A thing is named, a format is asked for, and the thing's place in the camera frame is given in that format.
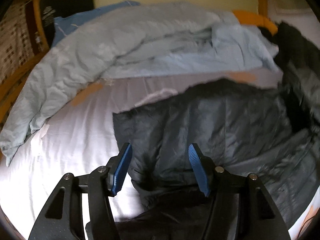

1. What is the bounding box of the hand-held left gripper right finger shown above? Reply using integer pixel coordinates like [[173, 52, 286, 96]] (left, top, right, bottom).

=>
[[188, 144, 291, 240]]

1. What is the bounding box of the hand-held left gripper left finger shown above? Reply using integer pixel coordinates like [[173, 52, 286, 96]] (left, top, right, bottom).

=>
[[28, 142, 133, 240]]

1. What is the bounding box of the dark grey puffer jacket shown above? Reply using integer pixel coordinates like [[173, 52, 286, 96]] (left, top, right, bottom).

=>
[[85, 79, 320, 240]]

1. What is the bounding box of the white bed sheet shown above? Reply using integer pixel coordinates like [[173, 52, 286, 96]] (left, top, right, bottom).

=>
[[0, 70, 320, 240]]

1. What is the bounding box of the blue pillow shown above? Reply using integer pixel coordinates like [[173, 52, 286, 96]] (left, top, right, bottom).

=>
[[54, 0, 140, 48]]

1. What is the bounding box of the dark green jacket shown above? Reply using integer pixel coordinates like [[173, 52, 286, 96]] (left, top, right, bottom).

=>
[[261, 21, 320, 85]]

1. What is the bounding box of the orange cloth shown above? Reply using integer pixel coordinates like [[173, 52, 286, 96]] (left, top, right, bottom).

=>
[[231, 9, 278, 34]]

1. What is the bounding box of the black bag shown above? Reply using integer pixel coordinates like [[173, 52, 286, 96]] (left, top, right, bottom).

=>
[[41, 0, 94, 48]]

